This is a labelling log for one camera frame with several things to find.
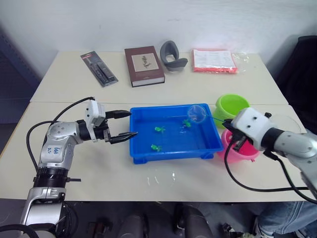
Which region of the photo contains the clear plastic cup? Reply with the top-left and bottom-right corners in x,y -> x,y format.
268,113 -> 303,136

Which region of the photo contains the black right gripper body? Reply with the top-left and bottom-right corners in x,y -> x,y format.
230,128 -> 254,153

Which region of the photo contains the pink plastic bucket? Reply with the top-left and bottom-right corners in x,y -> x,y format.
216,128 -> 261,165

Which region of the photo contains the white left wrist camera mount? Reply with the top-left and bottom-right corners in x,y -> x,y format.
85,100 -> 107,143

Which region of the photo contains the person leg in jeans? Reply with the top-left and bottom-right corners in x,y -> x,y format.
254,200 -> 317,238

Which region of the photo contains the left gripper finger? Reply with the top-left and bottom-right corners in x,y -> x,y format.
106,110 -> 132,120
108,131 -> 139,145

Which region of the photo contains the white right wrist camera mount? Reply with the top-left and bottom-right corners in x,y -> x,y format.
231,107 -> 276,151

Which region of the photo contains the clear plastic bag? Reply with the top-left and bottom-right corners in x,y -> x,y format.
232,52 -> 250,73

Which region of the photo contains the blue fish net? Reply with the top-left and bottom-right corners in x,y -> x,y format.
187,104 -> 232,125

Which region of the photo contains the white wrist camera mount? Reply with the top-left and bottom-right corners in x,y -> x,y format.
85,100 -> 107,143
231,107 -> 276,151

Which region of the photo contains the green plastic bucket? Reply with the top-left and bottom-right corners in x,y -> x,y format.
213,93 -> 252,129

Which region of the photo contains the black blister tool package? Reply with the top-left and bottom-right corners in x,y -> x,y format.
80,51 -> 119,88

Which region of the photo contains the dark rounded shape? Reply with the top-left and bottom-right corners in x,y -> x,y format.
118,213 -> 147,238
174,203 -> 211,238

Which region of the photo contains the blue plastic tub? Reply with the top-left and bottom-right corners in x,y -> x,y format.
129,103 -> 224,165

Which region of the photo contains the brown hardcover book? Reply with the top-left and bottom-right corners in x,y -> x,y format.
124,46 -> 166,88

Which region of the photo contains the red packet of papers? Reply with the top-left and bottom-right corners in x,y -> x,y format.
191,48 -> 239,74

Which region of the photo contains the black office chair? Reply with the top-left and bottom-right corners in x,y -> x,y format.
275,35 -> 317,136

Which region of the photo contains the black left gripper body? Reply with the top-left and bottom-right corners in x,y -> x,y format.
93,111 -> 112,143

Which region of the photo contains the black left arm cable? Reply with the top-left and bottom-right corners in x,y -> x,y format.
26,96 -> 97,174

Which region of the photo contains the grey curved foam pad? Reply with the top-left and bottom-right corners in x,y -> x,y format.
159,39 -> 189,73

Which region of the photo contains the thick black hose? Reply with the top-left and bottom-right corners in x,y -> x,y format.
0,224 -> 38,238

